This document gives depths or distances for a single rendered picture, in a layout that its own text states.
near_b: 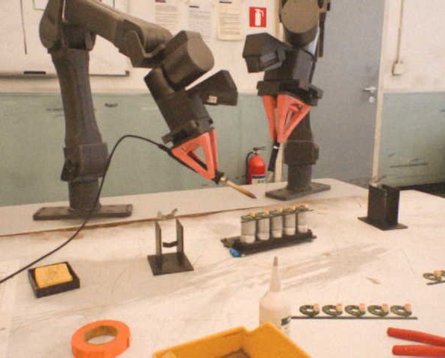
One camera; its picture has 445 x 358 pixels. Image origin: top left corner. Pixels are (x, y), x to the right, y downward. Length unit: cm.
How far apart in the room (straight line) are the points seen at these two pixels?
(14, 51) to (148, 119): 96
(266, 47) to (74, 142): 45
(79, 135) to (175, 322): 50
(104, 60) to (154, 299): 273
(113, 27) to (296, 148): 53
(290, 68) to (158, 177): 271
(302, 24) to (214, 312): 43
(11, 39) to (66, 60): 228
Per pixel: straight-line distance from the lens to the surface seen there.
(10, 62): 322
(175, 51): 71
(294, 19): 70
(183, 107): 71
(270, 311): 47
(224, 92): 71
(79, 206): 97
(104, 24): 85
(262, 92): 75
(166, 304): 58
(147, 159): 333
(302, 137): 109
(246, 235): 72
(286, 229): 76
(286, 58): 74
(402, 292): 65
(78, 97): 94
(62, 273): 67
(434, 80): 473
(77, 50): 96
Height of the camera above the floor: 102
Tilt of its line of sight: 10 degrees down
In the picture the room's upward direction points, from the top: straight up
